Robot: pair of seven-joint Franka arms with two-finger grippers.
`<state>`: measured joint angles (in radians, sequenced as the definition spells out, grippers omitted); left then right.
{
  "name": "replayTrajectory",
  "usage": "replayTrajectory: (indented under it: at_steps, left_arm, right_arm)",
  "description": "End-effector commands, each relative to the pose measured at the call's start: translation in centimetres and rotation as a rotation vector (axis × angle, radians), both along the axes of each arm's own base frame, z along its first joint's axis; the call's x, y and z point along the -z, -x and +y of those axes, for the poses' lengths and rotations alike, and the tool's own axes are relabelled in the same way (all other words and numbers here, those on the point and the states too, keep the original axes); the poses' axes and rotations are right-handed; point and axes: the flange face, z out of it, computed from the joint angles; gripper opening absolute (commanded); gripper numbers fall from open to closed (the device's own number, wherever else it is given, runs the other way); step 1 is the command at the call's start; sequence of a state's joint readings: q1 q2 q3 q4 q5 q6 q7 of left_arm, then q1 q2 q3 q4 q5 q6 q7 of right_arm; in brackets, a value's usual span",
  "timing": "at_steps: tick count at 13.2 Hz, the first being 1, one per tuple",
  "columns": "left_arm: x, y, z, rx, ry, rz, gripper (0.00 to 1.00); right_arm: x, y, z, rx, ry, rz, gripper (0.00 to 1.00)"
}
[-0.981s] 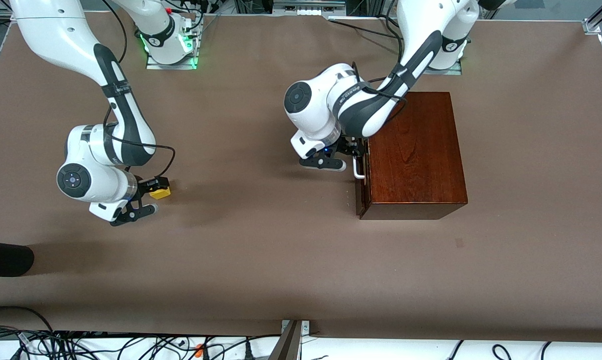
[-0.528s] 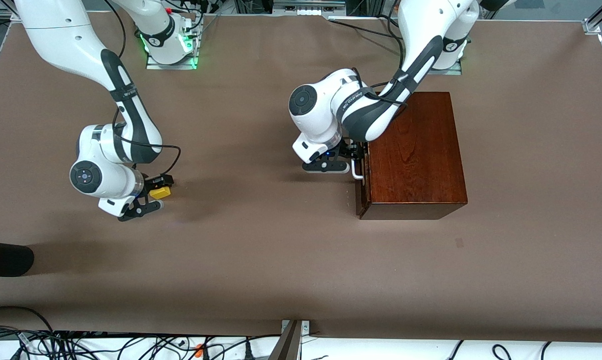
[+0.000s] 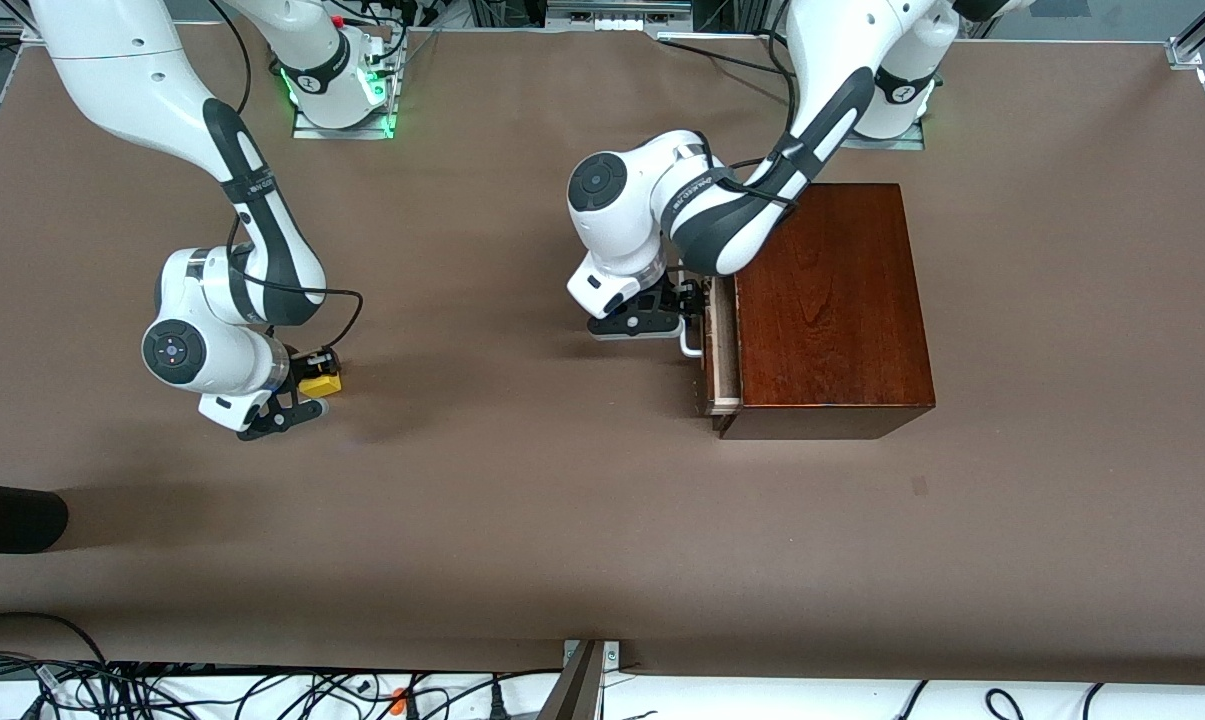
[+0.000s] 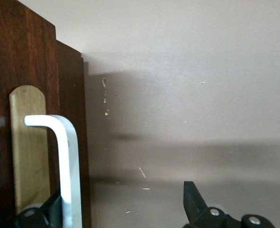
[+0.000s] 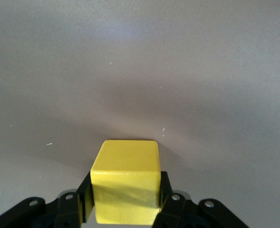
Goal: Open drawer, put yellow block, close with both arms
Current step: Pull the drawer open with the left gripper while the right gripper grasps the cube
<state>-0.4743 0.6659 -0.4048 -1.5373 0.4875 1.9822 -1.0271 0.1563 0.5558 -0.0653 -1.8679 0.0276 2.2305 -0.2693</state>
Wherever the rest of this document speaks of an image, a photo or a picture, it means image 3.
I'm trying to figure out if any wooden drawer with white handle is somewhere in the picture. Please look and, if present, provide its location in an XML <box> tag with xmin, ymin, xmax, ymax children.
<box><xmin>679</xmin><ymin>275</ymin><xmax>744</xmax><ymax>417</ymax></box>

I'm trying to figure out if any dark wooden drawer cabinet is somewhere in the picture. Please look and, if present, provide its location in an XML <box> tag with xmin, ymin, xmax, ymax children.
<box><xmin>719</xmin><ymin>183</ymin><xmax>937</xmax><ymax>441</ymax></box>

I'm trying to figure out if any black cylinder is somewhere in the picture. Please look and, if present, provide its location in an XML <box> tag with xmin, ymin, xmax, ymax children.
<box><xmin>0</xmin><ymin>481</ymin><xmax>69</xmax><ymax>554</ymax></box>

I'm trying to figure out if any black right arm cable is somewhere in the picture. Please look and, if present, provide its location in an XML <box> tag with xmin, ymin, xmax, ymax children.
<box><xmin>207</xmin><ymin>0</ymin><xmax>366</xmax><ymax>351</ymax></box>

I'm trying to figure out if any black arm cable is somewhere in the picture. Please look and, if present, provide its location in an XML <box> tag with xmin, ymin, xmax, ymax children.
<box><xmin>207</xmin><ymin>0</ymin><xmax>366</xmax><ymax>351</ymax></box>
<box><xmin>707</xmin><ymin>0</ymin><xmax>833</xmax><ymax>211</ymax></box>

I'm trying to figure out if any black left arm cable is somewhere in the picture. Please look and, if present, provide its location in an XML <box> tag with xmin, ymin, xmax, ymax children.
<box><xmin>707</xmin><ymin>0</ymin><xmax>833</xmax><ymax>211</ymax></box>

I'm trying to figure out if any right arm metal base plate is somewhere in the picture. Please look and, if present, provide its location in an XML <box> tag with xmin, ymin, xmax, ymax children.
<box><xmin>292</xmin><ymin>40</ymin><xmax>400</xmax><ymax>141</ymax></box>

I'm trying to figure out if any black cable on table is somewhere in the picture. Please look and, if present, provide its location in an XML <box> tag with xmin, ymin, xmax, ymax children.
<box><xmin>657</xmin><ymin>35</ymin><xmax>793</xmax><ymax>77</ymax></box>

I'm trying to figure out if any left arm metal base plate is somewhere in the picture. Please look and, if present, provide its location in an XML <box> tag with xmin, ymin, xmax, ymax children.
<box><xmin>842</xmin><ymin>118</ymin><xmax>926</xmax><ymax>151</ymax></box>

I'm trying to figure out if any large black cable loop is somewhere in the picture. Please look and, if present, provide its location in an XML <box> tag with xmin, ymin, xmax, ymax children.
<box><xmin>0</xmin><ymin>612</ymin><xmax>113</xmax><ymax>691</ymax></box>

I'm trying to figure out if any long black floor cable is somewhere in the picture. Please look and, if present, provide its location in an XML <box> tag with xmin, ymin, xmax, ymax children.
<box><xmin>112</xmin><ymin>668</ymin><xmax>563</xmax><ymax>720</ymax></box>

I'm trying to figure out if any metal table edge bracket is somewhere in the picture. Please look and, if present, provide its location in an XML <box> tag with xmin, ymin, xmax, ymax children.
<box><xmin>562</xmin><ymin>640</ymin><xmax>623</xmax><ymax>669</ymax></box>

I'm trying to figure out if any dark camera stand post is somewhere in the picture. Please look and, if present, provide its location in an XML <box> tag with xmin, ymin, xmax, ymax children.
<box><xmin>537</xmin><ymin>640</ymin><xmax>605</xmax><ymax>720</ymax></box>

